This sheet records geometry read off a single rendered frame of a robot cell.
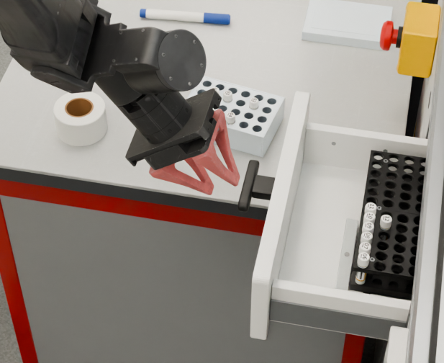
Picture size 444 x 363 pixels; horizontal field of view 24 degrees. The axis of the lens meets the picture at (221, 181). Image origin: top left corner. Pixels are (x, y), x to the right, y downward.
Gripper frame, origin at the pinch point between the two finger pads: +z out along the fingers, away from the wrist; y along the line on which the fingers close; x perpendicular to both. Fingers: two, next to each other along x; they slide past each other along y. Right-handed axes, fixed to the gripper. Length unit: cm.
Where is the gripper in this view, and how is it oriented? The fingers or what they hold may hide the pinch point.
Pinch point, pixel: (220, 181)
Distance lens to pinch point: 111.7
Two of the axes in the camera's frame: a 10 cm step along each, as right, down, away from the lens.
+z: 5.7, 6.5, 5.0
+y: 7.9, -2.7, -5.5
